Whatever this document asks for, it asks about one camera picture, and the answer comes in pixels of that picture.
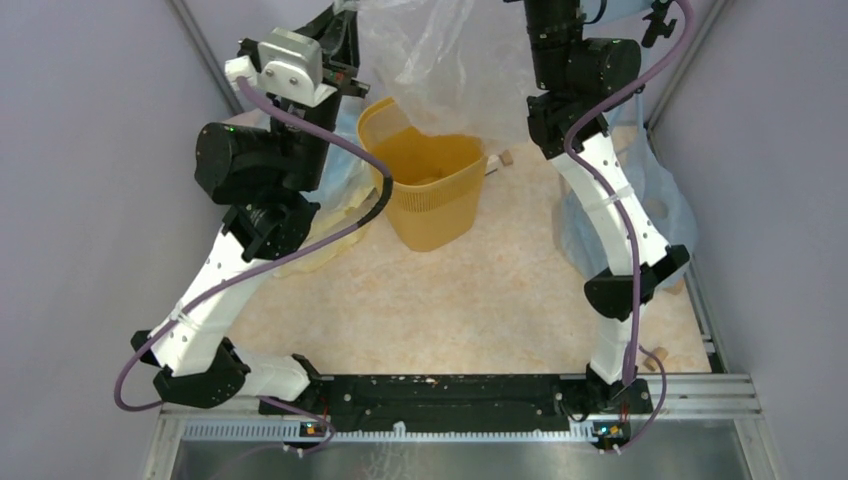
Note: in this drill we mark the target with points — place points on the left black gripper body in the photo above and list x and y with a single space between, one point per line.
337 72

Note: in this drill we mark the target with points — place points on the clear plastic trash bag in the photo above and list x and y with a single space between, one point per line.
453 67

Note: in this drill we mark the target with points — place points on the yellow plastic trash bin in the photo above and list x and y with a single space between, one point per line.
437 180

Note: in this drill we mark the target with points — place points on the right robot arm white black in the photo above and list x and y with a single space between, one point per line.
582 78

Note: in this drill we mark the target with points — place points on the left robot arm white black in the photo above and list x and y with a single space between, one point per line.
282 187

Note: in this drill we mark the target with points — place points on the large stuffed bag left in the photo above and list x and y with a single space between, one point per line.
342 170

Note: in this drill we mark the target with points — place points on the yellow plastic bag on floor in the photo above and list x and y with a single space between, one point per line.
331 232

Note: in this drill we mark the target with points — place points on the wooden block rear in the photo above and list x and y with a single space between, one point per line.
506 158

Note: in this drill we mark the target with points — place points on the light blue tripod stand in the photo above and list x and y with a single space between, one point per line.
660 47

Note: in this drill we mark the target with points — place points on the wooden cylinder near right base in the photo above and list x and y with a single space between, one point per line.
655 359

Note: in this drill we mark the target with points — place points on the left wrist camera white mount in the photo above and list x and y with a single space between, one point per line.
285 64

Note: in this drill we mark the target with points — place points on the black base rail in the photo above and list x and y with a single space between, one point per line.
469 403

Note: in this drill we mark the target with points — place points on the white cable duct strip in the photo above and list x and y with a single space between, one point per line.
291 431

